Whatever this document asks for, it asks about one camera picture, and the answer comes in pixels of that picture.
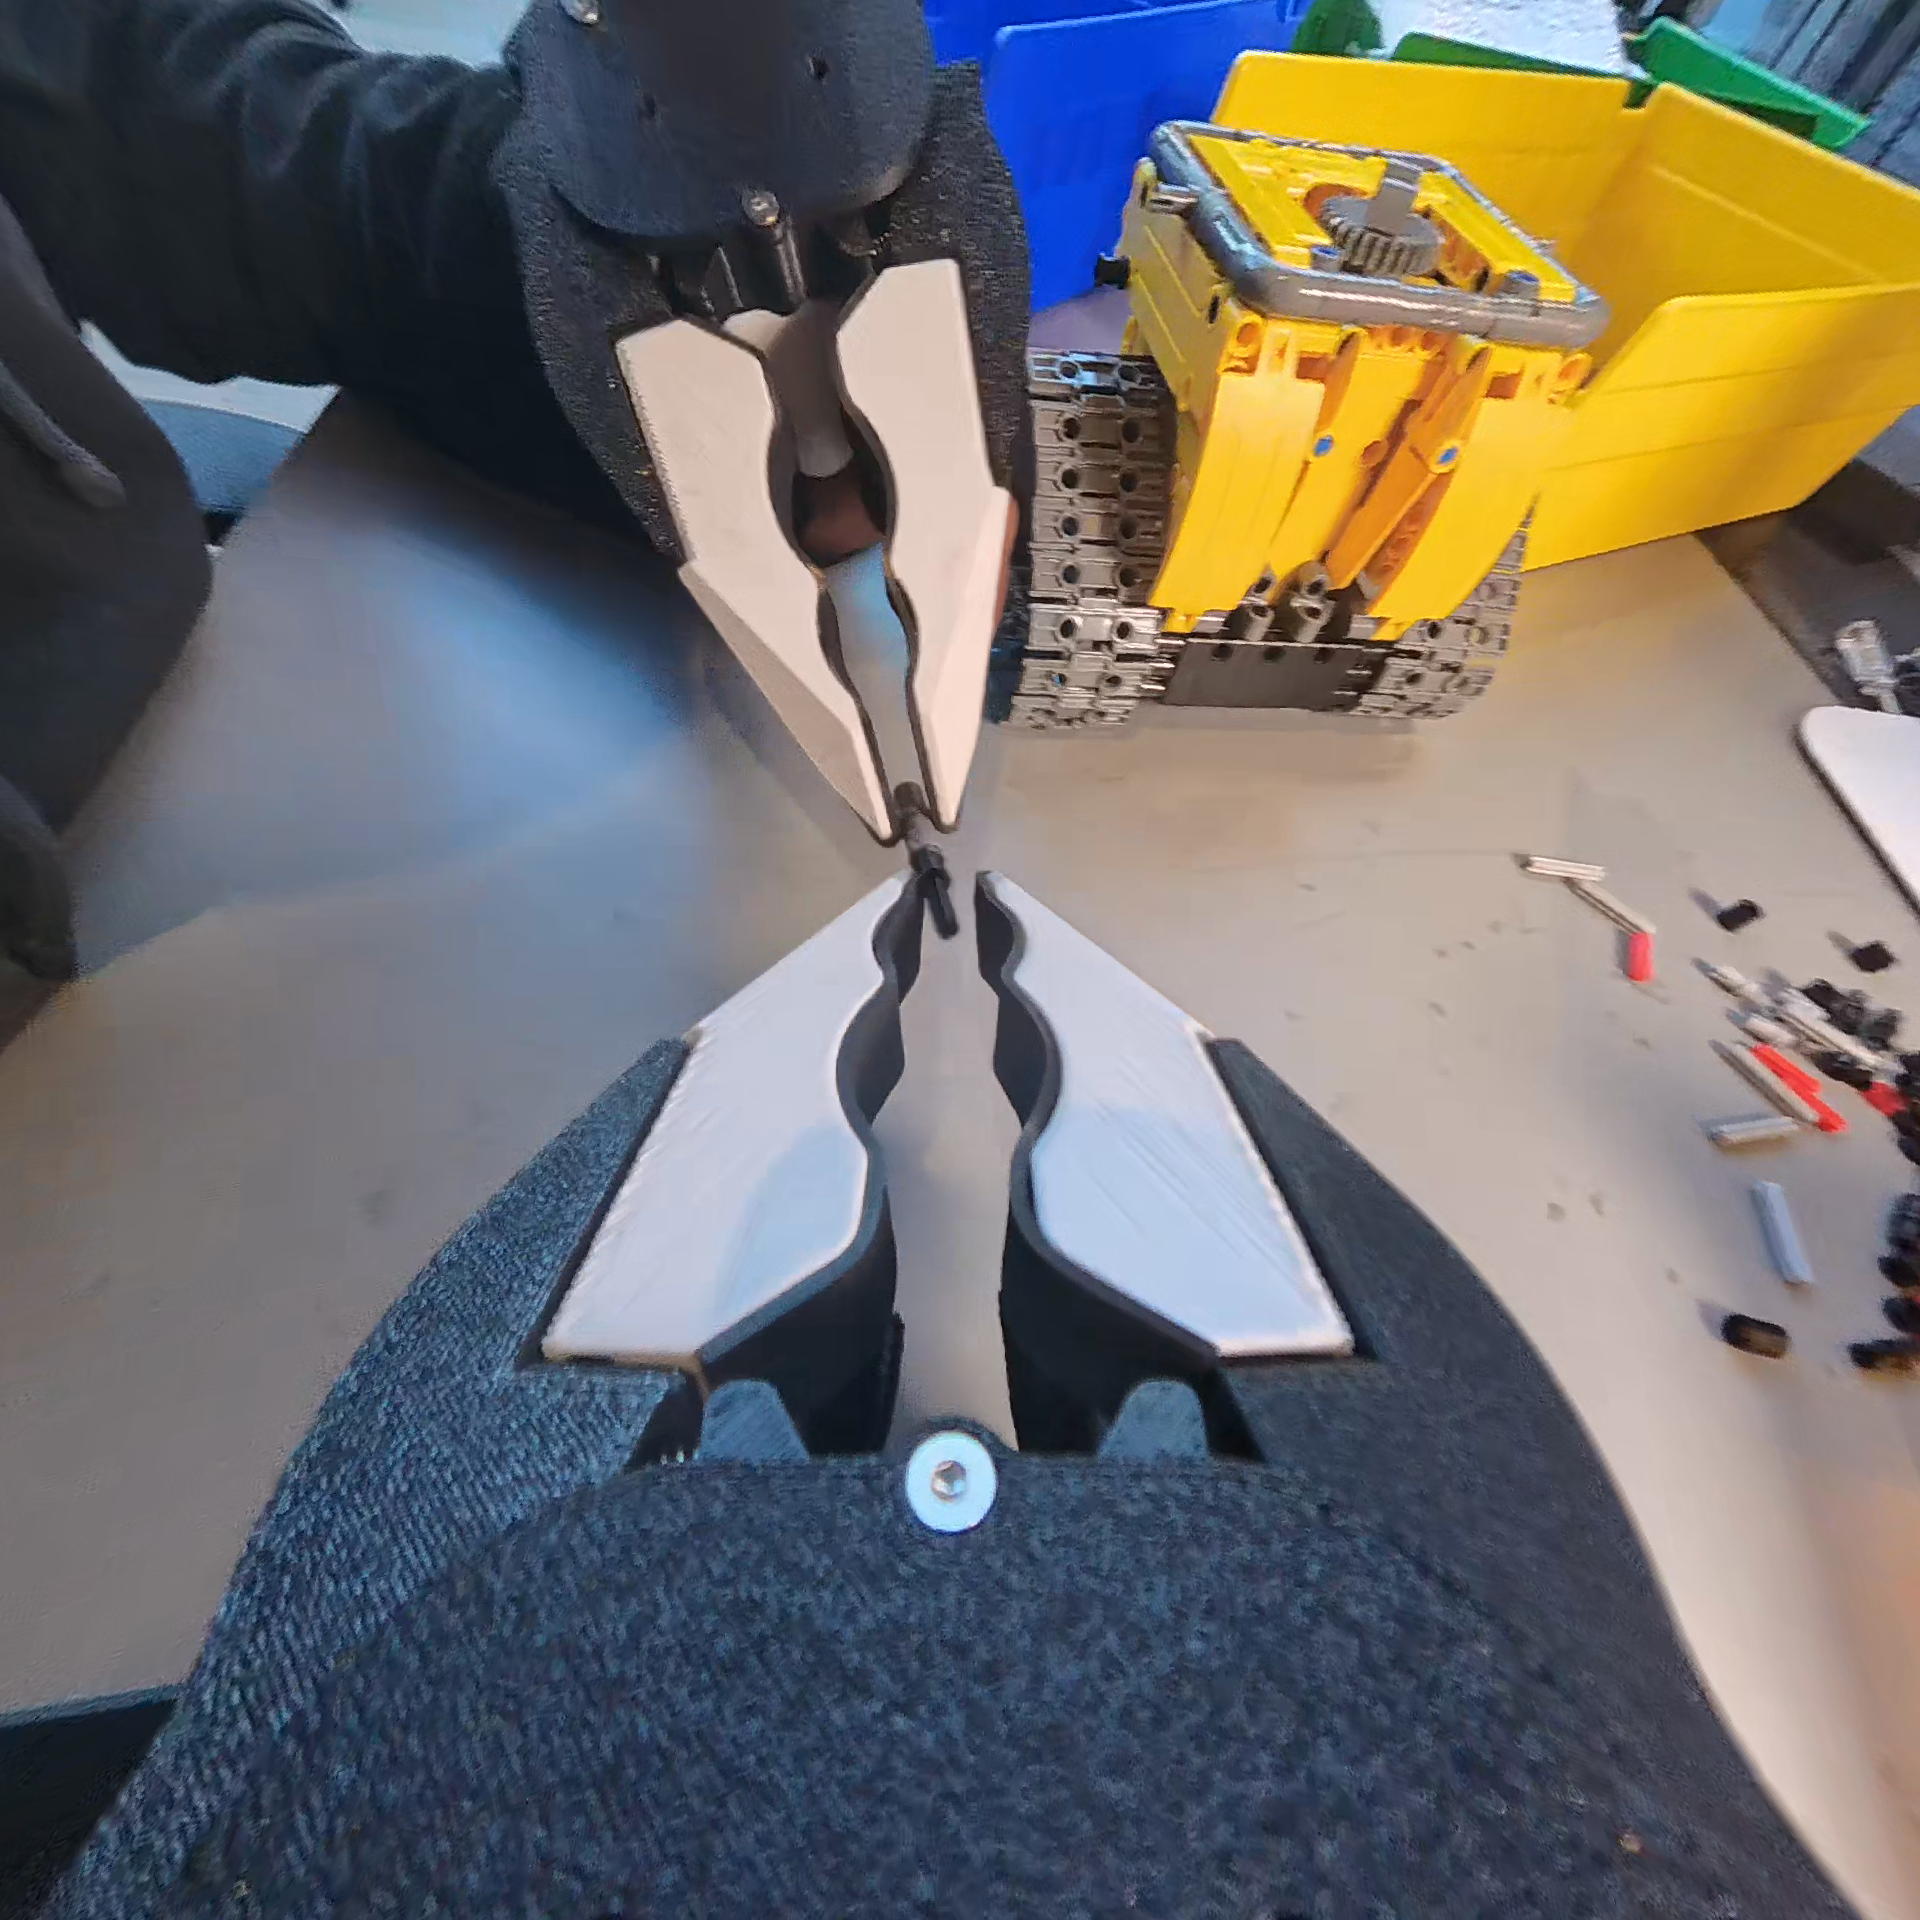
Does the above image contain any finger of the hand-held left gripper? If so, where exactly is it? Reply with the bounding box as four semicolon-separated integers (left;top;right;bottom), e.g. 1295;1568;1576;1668
832;258;1022;835
614;307;921;846

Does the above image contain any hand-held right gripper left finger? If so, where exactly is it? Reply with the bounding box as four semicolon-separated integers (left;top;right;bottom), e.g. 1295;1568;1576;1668
540;872;922;1465

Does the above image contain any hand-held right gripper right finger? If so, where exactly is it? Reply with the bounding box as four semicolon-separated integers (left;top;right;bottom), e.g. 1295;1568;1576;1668
976;872;1359;1461

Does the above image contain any grey toy track belt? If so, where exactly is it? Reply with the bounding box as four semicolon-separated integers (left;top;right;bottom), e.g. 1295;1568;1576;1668
1358;516;1530;723
1008;347;1178;732

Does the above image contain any yellow building-block toy vehicle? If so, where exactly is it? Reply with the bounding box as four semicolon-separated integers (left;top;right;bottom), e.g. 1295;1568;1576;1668
1094;120;1608;707

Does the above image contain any yellow plastic storage bin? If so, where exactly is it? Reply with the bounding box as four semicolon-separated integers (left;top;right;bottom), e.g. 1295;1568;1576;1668
1212;48;1920;572

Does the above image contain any green plastic storage bin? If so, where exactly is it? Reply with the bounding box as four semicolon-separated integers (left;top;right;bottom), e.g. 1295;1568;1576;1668
1288;0;1877;154

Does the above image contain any grey desk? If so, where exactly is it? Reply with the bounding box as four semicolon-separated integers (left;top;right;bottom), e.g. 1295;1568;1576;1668
0;285;1920;1920

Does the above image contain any person's left hand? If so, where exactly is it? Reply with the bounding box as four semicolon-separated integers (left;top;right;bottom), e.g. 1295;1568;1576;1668
796;470;886;564

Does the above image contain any blue plastic storage bin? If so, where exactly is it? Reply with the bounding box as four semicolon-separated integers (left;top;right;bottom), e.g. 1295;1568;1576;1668
921;0;1306;317

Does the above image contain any pile of small building pieces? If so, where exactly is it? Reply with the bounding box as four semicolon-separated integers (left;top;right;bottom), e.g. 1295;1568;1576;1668
1514;852;1920;1374

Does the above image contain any white monitor stand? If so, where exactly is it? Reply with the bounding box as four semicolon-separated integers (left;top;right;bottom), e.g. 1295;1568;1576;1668
1796;704;1920;917

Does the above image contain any black quilted pad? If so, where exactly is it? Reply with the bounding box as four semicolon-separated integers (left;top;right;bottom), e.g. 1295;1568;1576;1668
0;1686;183;1906

